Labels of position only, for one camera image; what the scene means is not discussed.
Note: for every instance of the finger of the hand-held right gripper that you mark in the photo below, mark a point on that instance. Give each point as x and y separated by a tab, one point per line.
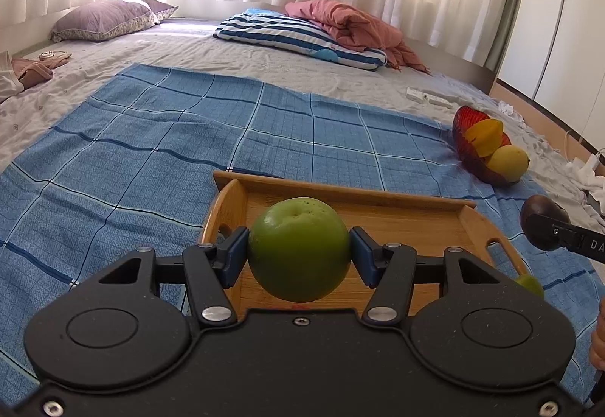
557	233

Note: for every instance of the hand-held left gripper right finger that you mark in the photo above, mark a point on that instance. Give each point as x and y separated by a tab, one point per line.
361	256

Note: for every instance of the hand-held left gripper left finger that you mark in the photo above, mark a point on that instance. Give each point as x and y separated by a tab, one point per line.
232	258

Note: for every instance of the dark purple fruit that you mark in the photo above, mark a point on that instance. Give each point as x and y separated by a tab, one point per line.
536	206

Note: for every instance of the wooden tray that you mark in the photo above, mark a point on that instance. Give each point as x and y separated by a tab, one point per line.
401	223

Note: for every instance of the green apple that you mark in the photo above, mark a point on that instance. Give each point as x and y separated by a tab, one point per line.
298	246
531	285

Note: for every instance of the person's right hand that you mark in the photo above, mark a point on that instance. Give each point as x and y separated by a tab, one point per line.
600	341

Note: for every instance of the crumpled white cloth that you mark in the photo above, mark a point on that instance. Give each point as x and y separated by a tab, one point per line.
593	187

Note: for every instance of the white charger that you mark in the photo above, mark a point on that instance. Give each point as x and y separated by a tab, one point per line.
591	164

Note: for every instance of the yellow mango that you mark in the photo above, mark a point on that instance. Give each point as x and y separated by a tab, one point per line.
509	164

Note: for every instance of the yellow starfruit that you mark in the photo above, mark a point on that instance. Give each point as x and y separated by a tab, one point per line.
484	135

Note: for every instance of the red glass bowl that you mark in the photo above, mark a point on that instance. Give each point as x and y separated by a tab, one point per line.
468	142

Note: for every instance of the blue checked blanket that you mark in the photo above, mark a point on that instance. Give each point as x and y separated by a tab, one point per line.
165	138

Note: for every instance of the grey bed sheet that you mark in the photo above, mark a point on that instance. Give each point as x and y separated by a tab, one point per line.
189	50

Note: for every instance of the white wardrobe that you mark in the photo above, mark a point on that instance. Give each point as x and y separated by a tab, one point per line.
576	19

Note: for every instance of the blue white striped pillow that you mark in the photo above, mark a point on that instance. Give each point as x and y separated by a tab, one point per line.
283	36

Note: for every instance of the pink quilt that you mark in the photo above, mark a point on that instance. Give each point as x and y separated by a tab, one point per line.
359	27

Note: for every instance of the purple pillow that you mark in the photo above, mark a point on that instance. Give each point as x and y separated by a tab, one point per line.
104	19
163	10

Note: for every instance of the pink clothing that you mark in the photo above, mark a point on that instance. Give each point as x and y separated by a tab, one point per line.
35	69

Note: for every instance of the white clothing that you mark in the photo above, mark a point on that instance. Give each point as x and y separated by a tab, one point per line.
9	81

